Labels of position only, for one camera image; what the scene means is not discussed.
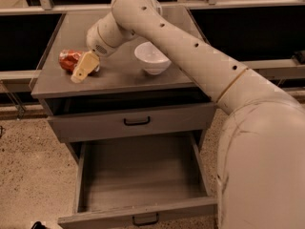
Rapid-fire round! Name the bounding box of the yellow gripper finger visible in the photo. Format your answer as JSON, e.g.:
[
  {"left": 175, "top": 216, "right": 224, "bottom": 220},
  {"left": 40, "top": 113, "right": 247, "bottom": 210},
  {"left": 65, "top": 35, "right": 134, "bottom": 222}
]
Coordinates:
[{"left": 71, "top": 51, "right": 100, "bottom": 83}]

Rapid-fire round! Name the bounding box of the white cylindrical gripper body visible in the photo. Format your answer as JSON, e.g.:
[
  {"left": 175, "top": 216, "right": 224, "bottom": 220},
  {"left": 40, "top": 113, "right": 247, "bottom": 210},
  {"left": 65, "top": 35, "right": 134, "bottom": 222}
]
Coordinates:
[{"left": 86, "top": 12, "right": 135, "bottom": 57}]

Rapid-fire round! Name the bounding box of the crushed red coke can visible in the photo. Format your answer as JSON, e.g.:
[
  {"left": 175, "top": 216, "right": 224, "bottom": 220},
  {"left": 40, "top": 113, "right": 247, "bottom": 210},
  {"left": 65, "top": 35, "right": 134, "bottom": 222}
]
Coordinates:
[{"left": 58, "top": 50, "right": 99, "bottom": 74}]

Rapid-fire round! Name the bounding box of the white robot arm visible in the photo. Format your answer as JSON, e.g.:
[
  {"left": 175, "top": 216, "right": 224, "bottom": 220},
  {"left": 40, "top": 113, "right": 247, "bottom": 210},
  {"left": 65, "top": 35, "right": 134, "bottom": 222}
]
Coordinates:
[{"left": 71, "top": 0, "right": 305, "bottom": 229}]

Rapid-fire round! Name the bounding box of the grey drawer cabinet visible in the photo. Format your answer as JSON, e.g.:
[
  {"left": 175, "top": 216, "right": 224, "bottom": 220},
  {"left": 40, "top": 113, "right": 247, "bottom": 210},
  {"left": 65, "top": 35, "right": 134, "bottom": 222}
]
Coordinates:
[{"left": 31, "top": 10, "right": 213, "bottom": 159}]

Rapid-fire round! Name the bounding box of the closed grey top drawer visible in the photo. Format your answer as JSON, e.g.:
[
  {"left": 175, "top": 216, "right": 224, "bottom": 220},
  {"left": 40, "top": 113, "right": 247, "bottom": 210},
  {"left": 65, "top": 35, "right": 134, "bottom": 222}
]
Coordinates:
[{"left": 48, "top": 103, "right": 215, "bottom": 143}]

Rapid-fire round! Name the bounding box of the open grey middle drawer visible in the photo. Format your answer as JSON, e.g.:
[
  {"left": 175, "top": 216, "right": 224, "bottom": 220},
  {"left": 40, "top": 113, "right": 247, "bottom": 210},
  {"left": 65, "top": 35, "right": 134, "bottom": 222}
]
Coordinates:
[{"left": 58, "top": 132, "right": 217, "bottom": 229}]

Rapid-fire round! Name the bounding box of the white ceramic bowl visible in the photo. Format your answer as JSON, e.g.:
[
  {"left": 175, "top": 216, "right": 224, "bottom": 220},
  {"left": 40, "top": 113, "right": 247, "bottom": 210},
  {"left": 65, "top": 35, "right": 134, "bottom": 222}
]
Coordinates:
[{"left": 134, "top": 42, "right": 171, "bottom": 75}]

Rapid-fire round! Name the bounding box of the black top drawer handle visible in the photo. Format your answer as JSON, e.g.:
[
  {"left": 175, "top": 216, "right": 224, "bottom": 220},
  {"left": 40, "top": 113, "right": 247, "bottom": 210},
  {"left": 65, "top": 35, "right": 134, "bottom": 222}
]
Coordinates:
[{"left": 123, "top": 116, "right": 151, "bottom": 126}]

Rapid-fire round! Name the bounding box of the black drawer handle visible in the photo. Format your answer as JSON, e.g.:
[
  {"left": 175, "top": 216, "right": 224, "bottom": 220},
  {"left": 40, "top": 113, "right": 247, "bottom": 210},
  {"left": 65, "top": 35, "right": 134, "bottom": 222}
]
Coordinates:
[
  {"left": 123, "top": 116, "right": 151, "bottom": 126},
  {"left": 132, "top": 213, "right": 159, "bottom": 227}
]

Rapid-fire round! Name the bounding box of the grey left rail shelf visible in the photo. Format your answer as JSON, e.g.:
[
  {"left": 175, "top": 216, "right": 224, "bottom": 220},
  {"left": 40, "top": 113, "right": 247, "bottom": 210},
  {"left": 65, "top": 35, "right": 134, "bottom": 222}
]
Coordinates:
[{"left": 0, "top": 70, "right": 41, "bottom": 93}]

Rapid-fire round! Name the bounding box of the black middle drawer handle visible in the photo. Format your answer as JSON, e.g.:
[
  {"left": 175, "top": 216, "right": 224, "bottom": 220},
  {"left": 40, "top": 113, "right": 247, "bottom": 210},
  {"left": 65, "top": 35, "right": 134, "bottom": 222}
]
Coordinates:
[{"left": 132, "top": 213, "right": 159, "bottom": 227}]

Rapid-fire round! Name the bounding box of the grey side rail shelf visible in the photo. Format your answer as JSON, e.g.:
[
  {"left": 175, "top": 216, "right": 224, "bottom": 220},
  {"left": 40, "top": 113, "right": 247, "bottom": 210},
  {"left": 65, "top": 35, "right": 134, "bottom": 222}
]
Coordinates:
[{"left": 243, "top": 59, "right": 305, "bottom": 80}]

